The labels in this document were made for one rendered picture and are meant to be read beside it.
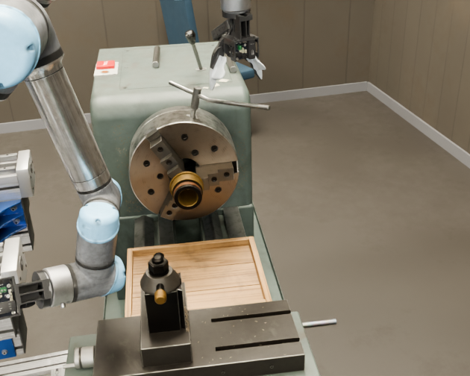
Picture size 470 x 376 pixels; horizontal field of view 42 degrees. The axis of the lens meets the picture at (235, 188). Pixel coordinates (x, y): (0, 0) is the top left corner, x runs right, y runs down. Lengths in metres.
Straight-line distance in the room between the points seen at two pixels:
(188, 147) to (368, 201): 2.23
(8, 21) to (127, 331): 0.71
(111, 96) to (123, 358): 0.85
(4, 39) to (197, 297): 0.85
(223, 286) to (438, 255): 1.95
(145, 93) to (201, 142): 0.26
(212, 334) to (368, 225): 2.31
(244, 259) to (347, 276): 1.49
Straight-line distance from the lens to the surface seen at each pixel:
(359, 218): 3.62
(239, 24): 1.54
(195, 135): 1.70
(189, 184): 1.60
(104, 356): 1.33
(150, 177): 1.75
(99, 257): 1.18
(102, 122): 1.85
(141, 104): 1.84
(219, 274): 1.65
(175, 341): 1.27
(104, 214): 1.15
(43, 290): 1.17
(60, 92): 1.18
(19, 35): 0.99
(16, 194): 1.85
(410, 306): 3.02
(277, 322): 1.37
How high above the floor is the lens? 1.87
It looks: 29 degrees down
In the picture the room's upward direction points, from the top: 2 degrees counter-clockwise
